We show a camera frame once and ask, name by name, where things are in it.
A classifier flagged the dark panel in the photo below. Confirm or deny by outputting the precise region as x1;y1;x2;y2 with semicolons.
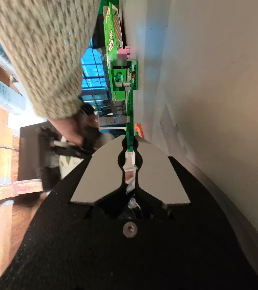
18;121;62;182

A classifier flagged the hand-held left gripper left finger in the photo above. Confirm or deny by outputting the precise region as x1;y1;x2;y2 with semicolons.
70;135;127;217

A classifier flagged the large window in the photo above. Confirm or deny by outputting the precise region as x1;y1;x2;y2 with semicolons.
81;39;111;118

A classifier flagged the lego instruction booklet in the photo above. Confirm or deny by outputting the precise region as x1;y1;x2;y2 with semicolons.
60;155;84;179

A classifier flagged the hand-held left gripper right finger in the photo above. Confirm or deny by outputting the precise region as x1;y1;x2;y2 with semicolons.
135;135;191;217

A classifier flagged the green lego box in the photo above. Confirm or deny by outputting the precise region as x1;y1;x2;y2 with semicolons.
103;2;127;101

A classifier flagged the person's right hand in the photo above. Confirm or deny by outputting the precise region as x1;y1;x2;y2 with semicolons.
48;113;100;146

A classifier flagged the pink lego piece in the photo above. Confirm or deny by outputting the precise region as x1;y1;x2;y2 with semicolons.
118;46;132;60

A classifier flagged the person's right forearm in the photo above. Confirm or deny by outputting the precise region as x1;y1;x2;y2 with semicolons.
0;0;102;120

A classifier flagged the partial lego build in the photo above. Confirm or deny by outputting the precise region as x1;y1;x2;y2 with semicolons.
110;59;139;91

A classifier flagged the green mosaic lego plate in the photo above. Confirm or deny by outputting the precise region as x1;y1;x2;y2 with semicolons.
126;89;135;152

